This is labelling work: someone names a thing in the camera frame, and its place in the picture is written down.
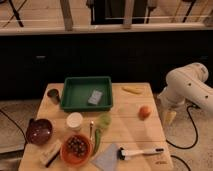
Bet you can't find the grey blue cloth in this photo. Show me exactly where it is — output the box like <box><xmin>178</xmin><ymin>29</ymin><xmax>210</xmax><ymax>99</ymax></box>
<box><xmin>91</xmin><ymin>143</ymin><xmax>118</xmax><ymax>171</ymax></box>

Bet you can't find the purple bowl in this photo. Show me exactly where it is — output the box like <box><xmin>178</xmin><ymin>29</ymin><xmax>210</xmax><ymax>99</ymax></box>
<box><xmin>26</xmin><ymin>119</ymin><xmax>53</xmax><ymax>146</ymax></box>

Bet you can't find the orange bowl with nuts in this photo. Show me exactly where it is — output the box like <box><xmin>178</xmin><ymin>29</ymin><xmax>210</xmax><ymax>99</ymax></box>
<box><xmin>60</xmin><ymin>134</ymin><xmax>92</xmax><ymax>168</ymax></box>

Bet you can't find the white black handled tool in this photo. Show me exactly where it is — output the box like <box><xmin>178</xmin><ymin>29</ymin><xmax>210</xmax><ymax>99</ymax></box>
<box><xmin>117</xmin><ymin>147</ymin><xmax>164</xmax><ymax>160</ymax></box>

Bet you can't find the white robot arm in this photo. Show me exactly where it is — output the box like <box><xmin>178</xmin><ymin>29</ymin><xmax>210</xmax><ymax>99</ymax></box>
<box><xmin>158</xmin><ymin>62</ymin><xmax>213</xmax><ymax>126</ymax></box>

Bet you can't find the small green cup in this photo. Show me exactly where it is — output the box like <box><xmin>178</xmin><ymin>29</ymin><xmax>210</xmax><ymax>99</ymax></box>
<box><xmin>98</xmin><ymin>114</ymin><xmax>111</xmax><ymax>129</ymax></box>

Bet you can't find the yellow banana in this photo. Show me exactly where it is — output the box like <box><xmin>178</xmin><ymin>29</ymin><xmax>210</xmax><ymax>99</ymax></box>
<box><xmin>122</xmin><ymin>86</ymin><xmax>142</xmax><ymax>94</ymax></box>

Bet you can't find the green chili pepper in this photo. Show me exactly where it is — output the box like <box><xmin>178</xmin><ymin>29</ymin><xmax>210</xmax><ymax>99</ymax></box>
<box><xmin>93</xmin><ymin>128</ymin><xmax>101</xmax><ymax>155</ymax></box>

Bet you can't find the wooden block brush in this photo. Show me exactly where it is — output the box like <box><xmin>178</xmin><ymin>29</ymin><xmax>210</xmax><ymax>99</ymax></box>
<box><xmin>40</xmin><ymin>140</ymin><xmax>62</xmax><ymax>167</ymax></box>

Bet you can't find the orange apple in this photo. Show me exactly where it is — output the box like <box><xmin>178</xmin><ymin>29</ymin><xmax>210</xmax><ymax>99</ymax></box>
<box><xmin>138</xmin><ymin>106</ymin><xmax>152</xmax><ymax>120</ymax></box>

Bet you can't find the white paper cup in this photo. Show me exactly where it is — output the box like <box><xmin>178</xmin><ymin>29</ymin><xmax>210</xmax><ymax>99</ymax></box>
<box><xmin>66</xmin><ymin>112</ymin><xmax>83</xmax><ymax>131</ymax></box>

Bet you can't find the grey sponge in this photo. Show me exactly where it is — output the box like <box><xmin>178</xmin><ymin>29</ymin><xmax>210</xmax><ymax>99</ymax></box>
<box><xmin>88</xmin><ymin>90</ymin><xmax>103</xmax><ymax>105</ymax></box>

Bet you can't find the dark metal cup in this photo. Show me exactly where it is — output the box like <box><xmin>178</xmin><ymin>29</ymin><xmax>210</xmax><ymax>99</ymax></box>
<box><xmin>47</xmin><ymin>89</ymin><xmax>60</xmax><ymax>104</ymax></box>

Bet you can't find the metal spoon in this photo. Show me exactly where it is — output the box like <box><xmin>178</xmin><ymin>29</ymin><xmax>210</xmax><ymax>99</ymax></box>
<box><xmin>89</xmin><ymin>121</ymin><xmax>94</xmax><ymax>141</ymax></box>

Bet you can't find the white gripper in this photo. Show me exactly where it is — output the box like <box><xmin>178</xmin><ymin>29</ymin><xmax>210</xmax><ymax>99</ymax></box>
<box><xmin>157</xmin><ymin>87</ymin><xmax>185</xmax><ymax>126</ymax></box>

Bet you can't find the green plastic tray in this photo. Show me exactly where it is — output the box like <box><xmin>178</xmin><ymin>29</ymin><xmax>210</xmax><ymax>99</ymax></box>
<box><xmin>60</xmin><ymin>76</ymin><xmax>113</xmax><ymax>112</ymax></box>

